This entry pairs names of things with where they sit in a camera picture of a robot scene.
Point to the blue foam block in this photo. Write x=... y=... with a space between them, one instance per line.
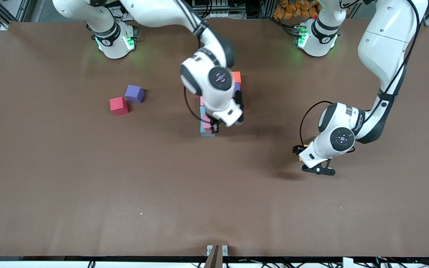
x=202 y=111
x=206 y=133

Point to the dark purple foam block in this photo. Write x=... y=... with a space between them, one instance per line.
x=237 y=87

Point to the orange foam block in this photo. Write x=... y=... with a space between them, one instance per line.
x=237 y=77

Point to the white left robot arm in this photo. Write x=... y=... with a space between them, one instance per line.
x=382 y=44

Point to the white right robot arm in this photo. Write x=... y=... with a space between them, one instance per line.
x=218 y=96

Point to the brown table cover mat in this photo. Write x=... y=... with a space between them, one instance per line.
x=214 y=208

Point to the light purple foam block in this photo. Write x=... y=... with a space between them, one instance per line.
x=134 y=93

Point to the red foam block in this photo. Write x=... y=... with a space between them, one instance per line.
x=119 y=105

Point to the grey equipment rack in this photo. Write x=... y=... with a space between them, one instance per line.
x=222 y=11

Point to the pile of orange objects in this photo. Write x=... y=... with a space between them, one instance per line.
x=292 y=9

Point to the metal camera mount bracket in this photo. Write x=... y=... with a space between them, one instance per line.
x=217 y=255

